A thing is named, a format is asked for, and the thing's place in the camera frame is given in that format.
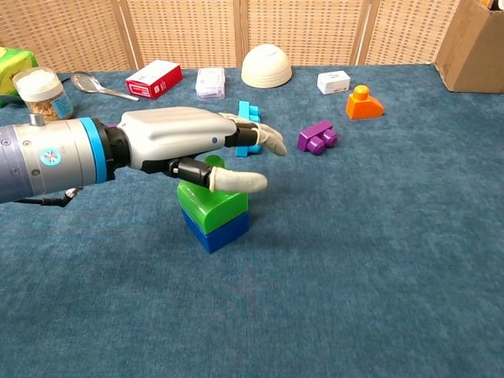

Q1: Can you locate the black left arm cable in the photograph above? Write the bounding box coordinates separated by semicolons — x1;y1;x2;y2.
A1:
15;187;83;208

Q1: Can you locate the blue table cloth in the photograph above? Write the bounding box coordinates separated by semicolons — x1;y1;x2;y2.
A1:
0;64;504;378

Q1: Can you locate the red and white box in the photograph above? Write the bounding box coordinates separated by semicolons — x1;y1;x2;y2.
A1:
125;59;183;101

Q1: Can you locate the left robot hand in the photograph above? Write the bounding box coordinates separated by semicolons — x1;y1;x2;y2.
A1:
106;106;287;195

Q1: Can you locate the cream upturned bowl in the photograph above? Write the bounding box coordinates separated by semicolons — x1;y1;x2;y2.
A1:
240;43;294;89

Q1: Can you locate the woven folding screen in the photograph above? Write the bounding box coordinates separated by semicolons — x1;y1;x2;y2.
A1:
0;0;465;74

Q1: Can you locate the green tissue box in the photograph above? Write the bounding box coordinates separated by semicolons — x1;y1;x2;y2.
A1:
0;46;39;108

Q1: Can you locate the small white box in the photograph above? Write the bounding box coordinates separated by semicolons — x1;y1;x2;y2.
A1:
317;70;351;95

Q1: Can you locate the green toy block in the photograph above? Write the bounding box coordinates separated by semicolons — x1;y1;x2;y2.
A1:
176;154;250;237

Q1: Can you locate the blue toy block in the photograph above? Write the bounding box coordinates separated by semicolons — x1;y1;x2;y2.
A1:
180;208;250;254

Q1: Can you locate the white-lidded clear jar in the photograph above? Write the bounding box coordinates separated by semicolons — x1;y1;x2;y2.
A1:
12;66;75;121

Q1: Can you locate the light blue long block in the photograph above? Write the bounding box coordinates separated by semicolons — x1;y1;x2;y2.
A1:
235;100;262;158

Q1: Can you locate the clear plastic case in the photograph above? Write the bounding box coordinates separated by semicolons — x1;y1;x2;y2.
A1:
195;66;227;102

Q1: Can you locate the orange sloped one-stud block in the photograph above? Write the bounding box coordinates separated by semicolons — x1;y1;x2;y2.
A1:
345;84;385;120

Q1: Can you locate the cardboard box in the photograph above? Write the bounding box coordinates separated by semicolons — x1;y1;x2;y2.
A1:
434;0;504;95

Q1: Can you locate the purple two-stud block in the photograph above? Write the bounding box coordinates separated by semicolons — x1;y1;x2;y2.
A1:
296;120;339;157

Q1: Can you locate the metal spoon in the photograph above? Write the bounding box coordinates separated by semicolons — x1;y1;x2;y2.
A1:
71;71;140;102

